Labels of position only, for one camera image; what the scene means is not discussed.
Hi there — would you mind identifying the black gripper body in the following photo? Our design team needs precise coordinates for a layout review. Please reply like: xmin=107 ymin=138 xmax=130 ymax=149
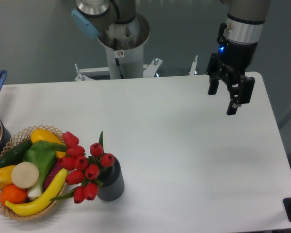
xmin=206 ymin=40 xmax=258 ymax=89

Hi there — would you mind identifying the purple eggplant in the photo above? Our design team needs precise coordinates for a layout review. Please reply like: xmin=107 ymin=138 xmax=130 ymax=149
xmin=43 ymin=162 xmax=62 ymax=191

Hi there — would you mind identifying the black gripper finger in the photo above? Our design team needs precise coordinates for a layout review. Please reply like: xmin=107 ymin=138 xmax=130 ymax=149
xmin=226 ymin=75 xmax=255 ymax=116
xmin=208 ymin=76 xmax=220 ymax=95

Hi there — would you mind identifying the green bok choy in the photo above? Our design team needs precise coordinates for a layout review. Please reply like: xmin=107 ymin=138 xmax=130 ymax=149
xmin=12 ymin=141 xmax=66 ymax=200

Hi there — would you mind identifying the yellow banana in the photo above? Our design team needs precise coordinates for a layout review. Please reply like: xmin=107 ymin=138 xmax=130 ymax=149
xmin=5 ymin=168 xmax=68 ymax=216

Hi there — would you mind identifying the yellow bell pepper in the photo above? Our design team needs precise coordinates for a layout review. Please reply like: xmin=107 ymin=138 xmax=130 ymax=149
xmin=0 ymin=165 xmax=16 ymax=189

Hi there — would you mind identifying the red tulip bouquet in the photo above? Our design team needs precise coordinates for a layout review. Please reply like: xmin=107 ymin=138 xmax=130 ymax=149
xmin=51 ymin=131 xmax=115 ymax=204

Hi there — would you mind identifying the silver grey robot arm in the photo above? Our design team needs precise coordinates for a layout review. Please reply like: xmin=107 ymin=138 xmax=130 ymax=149
xmin=206 ymin=0 xmax=271 ymax=116

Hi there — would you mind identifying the orange fruit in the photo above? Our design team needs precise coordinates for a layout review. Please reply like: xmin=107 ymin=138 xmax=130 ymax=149
xmin=0 ymin=184 xmax=27 ymax=206

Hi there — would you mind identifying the dark green cucumber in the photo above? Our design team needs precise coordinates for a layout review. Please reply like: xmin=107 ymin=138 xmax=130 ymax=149
xmin=0 ymin=140 xmax=32 ymax=168

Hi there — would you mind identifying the yellow squash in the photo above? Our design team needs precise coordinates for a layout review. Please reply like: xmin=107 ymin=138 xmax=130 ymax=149
xmin=30 ymin=128 xmax=63 ymax=144

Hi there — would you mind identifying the dark grey ribbed vase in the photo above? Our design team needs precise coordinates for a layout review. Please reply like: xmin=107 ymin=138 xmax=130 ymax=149
xmin=97 ymin=157 xmax=125 ymax=201

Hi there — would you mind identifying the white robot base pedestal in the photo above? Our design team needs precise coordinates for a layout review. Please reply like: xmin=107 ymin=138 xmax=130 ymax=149
xmin=71 ymin=0 xmax=150 ymax=79

